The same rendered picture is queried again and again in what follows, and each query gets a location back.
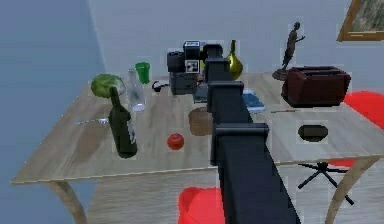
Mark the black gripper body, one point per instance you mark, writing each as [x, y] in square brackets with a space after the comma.
[181, 83]

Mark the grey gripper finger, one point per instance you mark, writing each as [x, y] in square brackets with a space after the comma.
[160, 83]
[156, 89]

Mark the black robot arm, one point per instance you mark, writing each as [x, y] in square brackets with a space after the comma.
[246, 173]

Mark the red apple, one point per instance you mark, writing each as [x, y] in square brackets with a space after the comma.
[175, 141]

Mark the clear glass bottle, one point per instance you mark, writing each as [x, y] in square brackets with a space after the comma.
[135, 93]

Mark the green cup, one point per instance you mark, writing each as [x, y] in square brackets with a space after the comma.
[143, 71]

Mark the grey flat box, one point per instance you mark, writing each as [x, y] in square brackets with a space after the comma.
[201, 93]

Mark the dark green wine bottle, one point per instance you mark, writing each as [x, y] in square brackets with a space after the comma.
[122, 133]

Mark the yellow green vase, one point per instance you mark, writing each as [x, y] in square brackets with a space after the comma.
[235, 65]

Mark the silver fork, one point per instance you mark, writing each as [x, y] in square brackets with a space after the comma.
[90, 121]

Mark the blue book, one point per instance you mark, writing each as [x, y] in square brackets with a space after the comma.
[253, 100]

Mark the thin brown pencil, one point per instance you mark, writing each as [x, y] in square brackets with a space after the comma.
[285, 111]

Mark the light wooden table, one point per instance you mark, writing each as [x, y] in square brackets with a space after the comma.
[66, 150]

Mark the dark bronze statue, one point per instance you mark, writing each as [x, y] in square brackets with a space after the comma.
[289, 50]

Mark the red swivel chair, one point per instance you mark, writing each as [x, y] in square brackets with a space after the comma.
[200, 206]
[365, 105]

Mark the dark red toaster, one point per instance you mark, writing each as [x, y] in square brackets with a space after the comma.
[315, 86]

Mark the dark grey bowl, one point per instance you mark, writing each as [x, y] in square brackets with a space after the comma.
[312, 133]

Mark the wooden framed picture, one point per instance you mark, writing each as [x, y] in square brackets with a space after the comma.
[363, 20]

